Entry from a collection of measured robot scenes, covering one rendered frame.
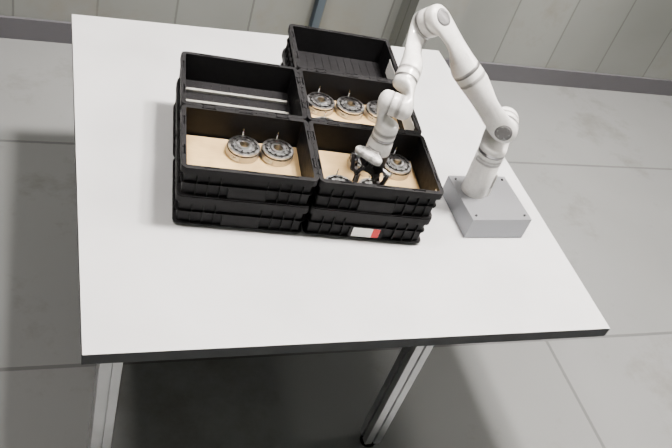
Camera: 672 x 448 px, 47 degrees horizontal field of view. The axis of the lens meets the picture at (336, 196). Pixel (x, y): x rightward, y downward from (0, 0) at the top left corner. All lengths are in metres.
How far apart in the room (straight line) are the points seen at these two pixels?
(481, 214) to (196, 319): 1.04
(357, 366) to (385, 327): 0.81
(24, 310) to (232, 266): 1.00
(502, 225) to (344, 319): 0.73
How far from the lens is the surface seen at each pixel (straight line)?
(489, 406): 3.17
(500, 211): 2.69
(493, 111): 2.49
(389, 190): 2.33
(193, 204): 2.30
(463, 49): 2.42
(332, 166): 2.50
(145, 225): 2.34
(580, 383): 3.47
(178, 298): 2.16
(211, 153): 2.42
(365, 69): 3.05
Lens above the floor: 2.34
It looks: 39 degrees down
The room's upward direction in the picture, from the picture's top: 20 degrees clockwise
